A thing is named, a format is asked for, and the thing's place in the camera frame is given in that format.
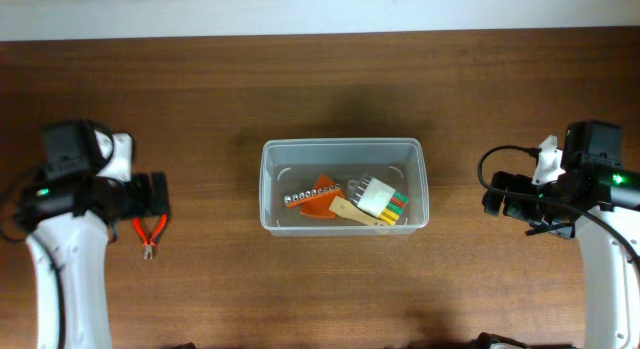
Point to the clear screwdriver set case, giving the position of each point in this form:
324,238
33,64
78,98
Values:
377,199

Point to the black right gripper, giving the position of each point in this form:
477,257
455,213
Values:
512,182

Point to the orange socket rail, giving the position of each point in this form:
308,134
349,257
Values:
299,198

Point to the orange scraper wooden handle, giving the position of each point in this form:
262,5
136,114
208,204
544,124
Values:
334,206

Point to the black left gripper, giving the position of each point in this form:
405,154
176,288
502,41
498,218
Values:
147,203

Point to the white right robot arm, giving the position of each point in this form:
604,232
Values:
581,191

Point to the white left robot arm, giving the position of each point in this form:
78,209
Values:
71,213

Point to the red handled pliers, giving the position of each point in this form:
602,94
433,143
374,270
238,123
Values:
150,238

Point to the clear plastic container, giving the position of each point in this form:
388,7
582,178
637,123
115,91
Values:
292,166

